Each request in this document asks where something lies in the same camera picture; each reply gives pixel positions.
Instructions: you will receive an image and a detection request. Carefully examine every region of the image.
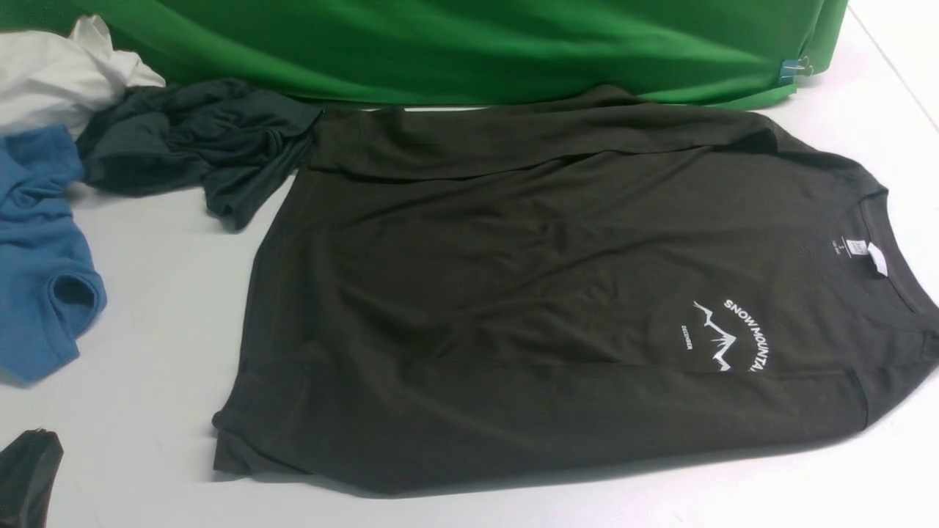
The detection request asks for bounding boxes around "dark gray long-sleeved shirt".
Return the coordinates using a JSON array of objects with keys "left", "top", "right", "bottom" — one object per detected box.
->
[{"left": 213, "top": 86, "right": 937, "bottom": 495}]

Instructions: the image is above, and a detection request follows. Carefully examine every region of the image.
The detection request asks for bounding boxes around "dark teal crumpled shirt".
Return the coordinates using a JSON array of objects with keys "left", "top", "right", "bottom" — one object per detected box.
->
[{"left": 76, "top": 79, "right": 324, "bottom": 231}]

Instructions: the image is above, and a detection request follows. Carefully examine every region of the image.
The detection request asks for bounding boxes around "blue crumpled shirt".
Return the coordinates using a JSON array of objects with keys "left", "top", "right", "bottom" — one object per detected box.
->
[{"left": 1, "top": 125, "right": 107, "bottom": 385}]

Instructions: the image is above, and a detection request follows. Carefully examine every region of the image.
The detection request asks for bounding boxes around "white crumpled shirt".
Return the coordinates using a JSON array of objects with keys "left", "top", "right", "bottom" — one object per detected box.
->
[{"left": 1, "top": 15, "right": 167, "bottom": 139}]

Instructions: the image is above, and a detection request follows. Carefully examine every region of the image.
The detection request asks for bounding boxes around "green backdrop cloth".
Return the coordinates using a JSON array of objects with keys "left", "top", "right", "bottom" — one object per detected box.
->
[{"left": 2, "top": 1, "right": 848, "bottom": 110}]

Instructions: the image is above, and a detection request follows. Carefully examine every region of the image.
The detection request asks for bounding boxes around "blue binder clip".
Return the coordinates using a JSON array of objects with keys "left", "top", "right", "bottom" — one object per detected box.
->
[{"left": 778, "top": 56, "right": 814, "bottom": 86}]

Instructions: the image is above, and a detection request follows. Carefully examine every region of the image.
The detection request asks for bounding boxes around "black object at corner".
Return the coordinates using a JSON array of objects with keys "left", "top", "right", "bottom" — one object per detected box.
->
[{"left": 1, "top": 429, "right": 64, "bottom": 527}]

